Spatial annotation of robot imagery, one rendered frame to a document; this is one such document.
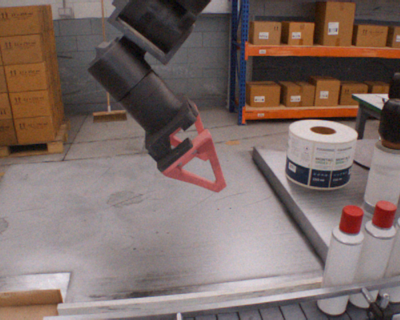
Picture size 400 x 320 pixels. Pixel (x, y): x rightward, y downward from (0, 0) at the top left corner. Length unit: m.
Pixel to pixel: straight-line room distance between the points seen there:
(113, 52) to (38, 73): 3.18
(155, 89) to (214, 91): 4.62
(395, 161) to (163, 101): 0.65
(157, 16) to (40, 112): 3.29
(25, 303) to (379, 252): 0.67
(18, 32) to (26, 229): 2.69
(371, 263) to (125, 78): 0.49
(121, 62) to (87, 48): 4.53
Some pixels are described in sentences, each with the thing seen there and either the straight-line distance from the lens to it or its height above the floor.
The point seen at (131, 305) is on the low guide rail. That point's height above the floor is 0.91.
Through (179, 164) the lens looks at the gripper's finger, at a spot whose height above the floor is 1.21.
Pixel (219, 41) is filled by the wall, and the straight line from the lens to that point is 4.93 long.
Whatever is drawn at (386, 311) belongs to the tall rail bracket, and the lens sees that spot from 0.62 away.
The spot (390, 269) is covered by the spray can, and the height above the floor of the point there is 0.95.
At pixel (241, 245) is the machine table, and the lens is 0.91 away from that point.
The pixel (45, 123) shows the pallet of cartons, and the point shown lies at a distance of 3.68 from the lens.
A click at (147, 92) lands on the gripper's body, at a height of 1.28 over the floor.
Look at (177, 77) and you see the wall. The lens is 4.93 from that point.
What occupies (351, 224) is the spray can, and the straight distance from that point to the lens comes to 0.60.
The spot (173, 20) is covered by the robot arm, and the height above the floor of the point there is 1.36.
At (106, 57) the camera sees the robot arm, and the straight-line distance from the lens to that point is 0.41.
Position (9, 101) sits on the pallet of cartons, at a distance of 3.71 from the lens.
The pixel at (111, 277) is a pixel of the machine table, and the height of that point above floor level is 0.83.
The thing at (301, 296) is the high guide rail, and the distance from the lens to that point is 0.61.
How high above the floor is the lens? 1.38
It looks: 24 degrees down
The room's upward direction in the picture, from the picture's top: straight up
